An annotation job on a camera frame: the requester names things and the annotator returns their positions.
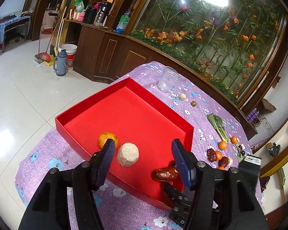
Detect flower display window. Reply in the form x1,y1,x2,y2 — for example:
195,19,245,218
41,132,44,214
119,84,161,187
131,0,287,103

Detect white bucket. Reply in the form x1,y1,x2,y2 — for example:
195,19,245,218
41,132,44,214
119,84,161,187
59,44,77,68

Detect small green olive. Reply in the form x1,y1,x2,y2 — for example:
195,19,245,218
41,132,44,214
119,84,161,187
191,101,197,107

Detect clear plastic cup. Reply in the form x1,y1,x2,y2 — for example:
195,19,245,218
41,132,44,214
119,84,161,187
157,67,179,93

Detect bok choy stalk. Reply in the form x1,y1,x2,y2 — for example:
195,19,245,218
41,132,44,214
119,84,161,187
206,113,230,142

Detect long red date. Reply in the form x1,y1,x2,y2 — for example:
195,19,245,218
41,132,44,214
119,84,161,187
152,167,180,182

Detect black thermos jug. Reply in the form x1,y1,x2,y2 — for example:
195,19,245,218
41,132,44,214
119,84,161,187
94,1,112,27

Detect wooden cabinet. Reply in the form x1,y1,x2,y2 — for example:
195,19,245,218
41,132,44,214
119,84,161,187
70,22,257,139

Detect orange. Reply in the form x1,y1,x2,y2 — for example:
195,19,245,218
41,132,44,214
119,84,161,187
98,131,118,149

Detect small red date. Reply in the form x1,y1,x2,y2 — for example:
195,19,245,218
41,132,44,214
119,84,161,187
206,149,217,163

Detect small white piece near cup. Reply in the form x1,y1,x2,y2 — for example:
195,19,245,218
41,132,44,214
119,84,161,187
178,93,187,101

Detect green label water bottle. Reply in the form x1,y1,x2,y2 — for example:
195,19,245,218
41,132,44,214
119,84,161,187
115,10,132,34

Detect purple floral tablecloth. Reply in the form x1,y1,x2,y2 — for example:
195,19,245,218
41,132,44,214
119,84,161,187
17,61,268,229

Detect white sugarcane piece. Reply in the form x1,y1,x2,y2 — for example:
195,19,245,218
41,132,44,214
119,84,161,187
116,142,139,167
227,157,233,167

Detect red tray box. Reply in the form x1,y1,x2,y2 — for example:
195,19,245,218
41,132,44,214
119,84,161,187
55,78,194,210

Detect grey thermos on floor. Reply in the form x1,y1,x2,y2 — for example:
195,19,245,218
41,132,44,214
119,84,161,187
53,49,68,76

